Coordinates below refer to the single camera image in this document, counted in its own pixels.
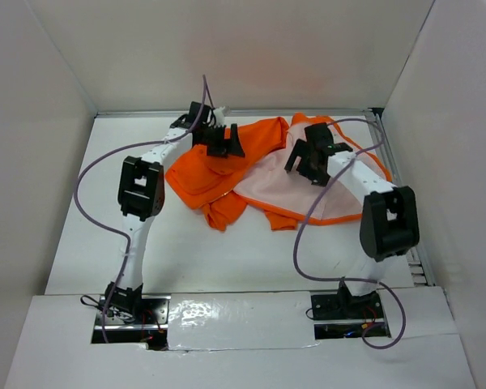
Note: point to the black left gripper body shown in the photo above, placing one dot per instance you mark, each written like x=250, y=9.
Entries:
x=212, y=134

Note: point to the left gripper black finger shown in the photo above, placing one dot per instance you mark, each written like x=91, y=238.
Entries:
x=218, y=152
x=233, y=143

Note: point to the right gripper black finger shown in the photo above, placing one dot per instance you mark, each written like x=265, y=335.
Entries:
x=290, y=163
x=299, y=150

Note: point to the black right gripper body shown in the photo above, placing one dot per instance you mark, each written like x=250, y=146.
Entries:
x=306, y=168

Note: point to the orange jacket with pink lining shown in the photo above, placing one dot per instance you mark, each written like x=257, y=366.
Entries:
x=222, y=188

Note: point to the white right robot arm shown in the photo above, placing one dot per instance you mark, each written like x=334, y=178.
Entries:
x=389, y=223

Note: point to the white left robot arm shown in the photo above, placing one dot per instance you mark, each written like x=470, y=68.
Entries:
x=141, y=194

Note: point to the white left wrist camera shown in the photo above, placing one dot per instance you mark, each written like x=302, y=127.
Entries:
x=219, y=114

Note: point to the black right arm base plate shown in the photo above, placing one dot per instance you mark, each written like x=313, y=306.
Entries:
x=335, y=316

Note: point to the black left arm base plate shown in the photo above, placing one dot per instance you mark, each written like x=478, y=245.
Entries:
x=149, y=327

